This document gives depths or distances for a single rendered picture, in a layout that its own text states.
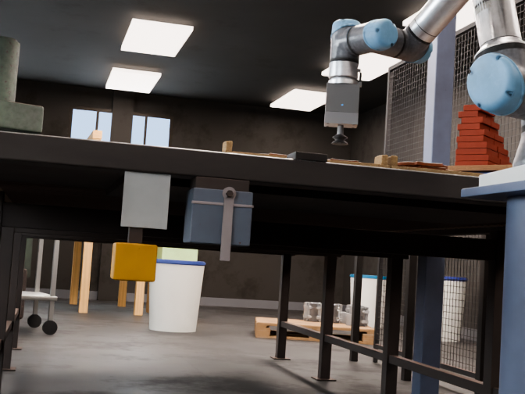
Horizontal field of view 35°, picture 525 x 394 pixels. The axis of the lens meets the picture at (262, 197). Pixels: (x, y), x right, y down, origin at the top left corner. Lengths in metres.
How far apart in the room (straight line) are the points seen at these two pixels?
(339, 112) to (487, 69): 0.51
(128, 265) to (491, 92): 0.83
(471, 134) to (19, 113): 5.97
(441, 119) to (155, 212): 2.61
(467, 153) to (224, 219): 1.45
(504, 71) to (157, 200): 0.77
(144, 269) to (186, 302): 5.96
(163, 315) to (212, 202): 5.96
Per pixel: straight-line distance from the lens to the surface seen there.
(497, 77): 1.76
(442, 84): 4.30
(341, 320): 8.38
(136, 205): 1.85
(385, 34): 2.11
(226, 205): 1.85
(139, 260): 1.82
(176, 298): 7.75
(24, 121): 8.48
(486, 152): 3.09
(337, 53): 2.18
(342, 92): 2.16
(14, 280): 4.89
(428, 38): 2.19
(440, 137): 4.26
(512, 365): 1.84
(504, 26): 1.83
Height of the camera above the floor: 0.68
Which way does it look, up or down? 4 degrees up
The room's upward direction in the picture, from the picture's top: 4 degrees clockwise
